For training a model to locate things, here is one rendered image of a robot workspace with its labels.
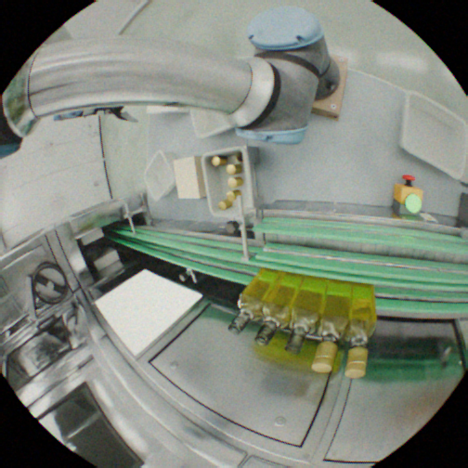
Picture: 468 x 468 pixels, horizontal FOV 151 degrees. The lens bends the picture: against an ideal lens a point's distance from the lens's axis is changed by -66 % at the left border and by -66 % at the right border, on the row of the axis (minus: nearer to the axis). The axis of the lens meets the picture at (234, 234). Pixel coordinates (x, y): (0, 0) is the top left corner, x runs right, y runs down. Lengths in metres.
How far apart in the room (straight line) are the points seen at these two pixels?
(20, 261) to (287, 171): 1.26
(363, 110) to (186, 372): 0.82
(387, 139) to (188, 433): 0.83
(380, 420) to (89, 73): 0.68
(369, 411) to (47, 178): 4.16
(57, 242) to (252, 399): 1.03
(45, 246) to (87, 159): 3.08
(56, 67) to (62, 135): 3.90
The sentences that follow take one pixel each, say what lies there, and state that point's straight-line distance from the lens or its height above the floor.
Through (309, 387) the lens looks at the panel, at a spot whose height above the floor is 1.15.
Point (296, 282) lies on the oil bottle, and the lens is 0.41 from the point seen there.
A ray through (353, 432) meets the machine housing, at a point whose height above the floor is 1.23.
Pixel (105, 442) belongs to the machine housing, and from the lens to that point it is 0.59.
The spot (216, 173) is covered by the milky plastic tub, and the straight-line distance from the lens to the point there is 0.65.
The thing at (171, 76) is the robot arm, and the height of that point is 1.19.
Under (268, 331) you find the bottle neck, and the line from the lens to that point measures 0.33.
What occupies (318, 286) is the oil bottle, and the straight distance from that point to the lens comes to 0.40.
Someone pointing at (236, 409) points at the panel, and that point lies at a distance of 0.42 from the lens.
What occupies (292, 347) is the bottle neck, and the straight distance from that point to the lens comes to 0.34.
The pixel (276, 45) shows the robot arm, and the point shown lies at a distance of 0.29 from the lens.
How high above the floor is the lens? 1.30
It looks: 49 degrees down
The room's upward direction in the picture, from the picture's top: 127 degrees counter-clockwise
